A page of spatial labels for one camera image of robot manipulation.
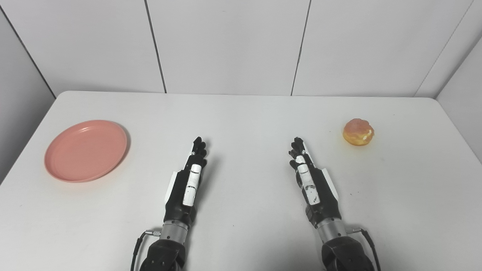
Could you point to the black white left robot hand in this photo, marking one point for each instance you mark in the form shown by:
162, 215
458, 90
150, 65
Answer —
177, 199

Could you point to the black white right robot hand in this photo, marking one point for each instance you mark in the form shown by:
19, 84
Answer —
325, 201

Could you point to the pink round plate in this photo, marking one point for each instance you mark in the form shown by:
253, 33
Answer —
84, 150

